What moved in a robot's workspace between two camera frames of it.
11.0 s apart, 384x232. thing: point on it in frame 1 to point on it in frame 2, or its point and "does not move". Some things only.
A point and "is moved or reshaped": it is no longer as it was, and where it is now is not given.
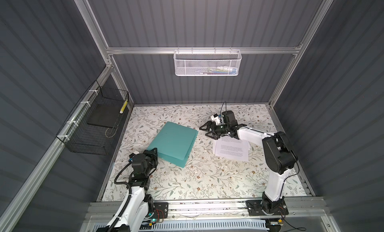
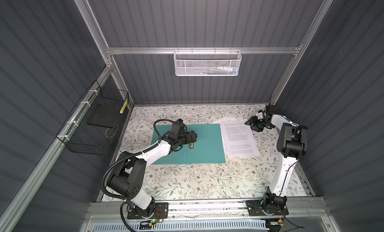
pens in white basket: [219, 70] does not move
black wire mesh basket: [91, 129] does not move
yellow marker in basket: [124, 105] does not move
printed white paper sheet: [230, 147] is moved or reshaped
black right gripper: [210, 125] to [254, 120]
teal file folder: [175, 143] is moved or reshaped
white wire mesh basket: [207, 63] does not move
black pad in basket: [106, 115] does not move
